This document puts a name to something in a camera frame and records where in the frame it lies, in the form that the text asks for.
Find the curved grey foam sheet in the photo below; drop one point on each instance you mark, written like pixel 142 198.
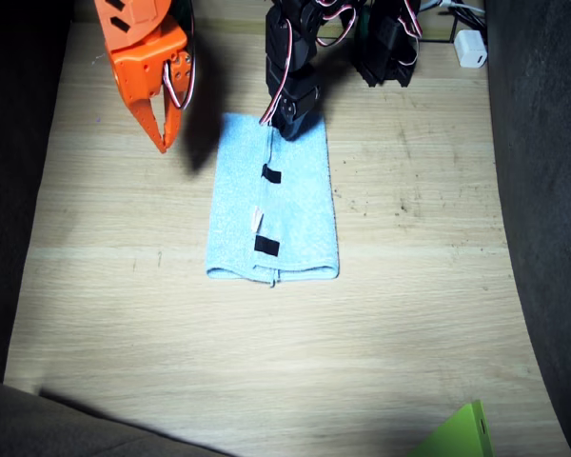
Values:
pixel 542 190

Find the white usb charger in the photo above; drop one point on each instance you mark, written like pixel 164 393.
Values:
pixel 471 50

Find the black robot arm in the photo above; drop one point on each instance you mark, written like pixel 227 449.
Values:
pixel 290 43

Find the black arm base block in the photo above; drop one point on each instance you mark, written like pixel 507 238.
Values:
pixel 385 66

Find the dark foam panel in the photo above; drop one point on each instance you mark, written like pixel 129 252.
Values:
pixel 52 423
pixel 9 166

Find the light blue towel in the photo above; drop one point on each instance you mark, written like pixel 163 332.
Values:
pixel 304 200

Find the green plastic bracket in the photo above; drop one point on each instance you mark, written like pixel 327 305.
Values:
pixel 461 433

